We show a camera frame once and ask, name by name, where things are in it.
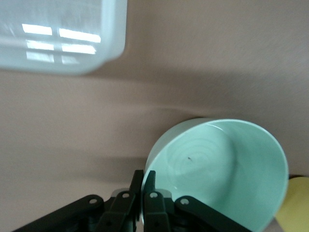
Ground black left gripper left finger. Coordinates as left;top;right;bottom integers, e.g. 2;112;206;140
13;169;145;232

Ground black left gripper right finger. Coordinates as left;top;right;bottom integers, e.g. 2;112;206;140
143;170;254;232

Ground mint green bowl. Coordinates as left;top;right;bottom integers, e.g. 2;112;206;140
140;117;290;232

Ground yellow plastic cup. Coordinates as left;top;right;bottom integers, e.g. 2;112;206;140
274;176;309;232

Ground clear plastic box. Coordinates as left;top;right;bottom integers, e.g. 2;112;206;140
0;0;128;77

